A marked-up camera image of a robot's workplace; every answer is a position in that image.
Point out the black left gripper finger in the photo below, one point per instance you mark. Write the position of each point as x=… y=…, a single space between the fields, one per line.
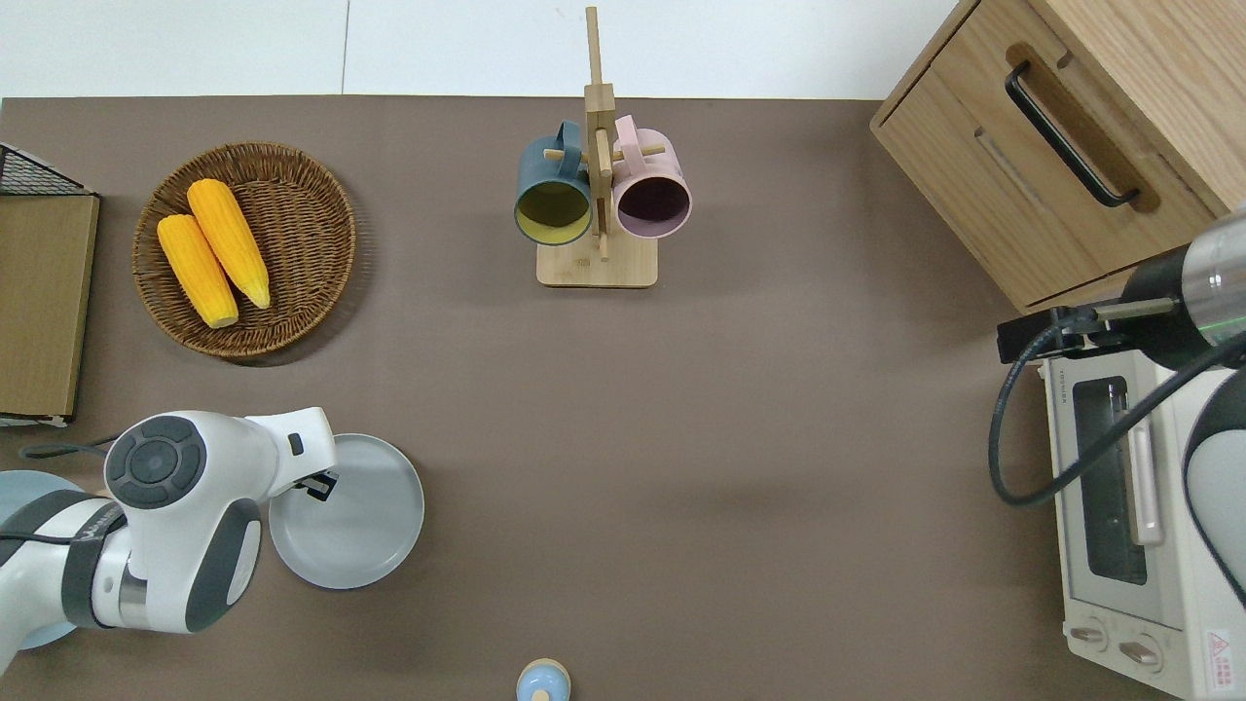
x=316 y=485

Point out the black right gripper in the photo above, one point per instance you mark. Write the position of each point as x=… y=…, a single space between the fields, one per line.
x=1069 y=323

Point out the gray plate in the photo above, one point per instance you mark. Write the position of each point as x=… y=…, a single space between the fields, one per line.
x=360 y=526

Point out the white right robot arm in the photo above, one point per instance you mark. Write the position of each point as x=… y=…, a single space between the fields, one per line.
x=1217 y=467

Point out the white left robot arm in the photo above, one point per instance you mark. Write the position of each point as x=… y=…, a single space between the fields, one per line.
x=195 y=526

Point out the light blue plate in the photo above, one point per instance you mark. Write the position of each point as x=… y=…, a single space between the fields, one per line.
x=29 y=492

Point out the wooden drawer cabinet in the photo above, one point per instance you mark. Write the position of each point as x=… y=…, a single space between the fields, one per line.
x=973 y=175

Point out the brown wicker basket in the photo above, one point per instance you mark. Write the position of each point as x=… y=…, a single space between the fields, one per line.
x=292 y=253

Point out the yellow corn cob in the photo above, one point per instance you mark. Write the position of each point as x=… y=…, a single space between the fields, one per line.
x=195 y=271
x=230 y=243

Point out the white toaster oven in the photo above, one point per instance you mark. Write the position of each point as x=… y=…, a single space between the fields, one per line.
x=1100 y=584

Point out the blue service bell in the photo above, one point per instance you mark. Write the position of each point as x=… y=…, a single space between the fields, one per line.
x=543 y=682

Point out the beige oven knob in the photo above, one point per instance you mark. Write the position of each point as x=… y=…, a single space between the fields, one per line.
x=1141 y=652
x=1090 y=636

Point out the wooden mug tree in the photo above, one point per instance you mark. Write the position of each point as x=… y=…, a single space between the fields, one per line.
x=596 y=268

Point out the dark teal mug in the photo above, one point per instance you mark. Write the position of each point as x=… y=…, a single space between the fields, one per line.
x=552 y=209

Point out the pink mug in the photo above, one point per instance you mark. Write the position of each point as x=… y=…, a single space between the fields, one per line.
x=652 y=200

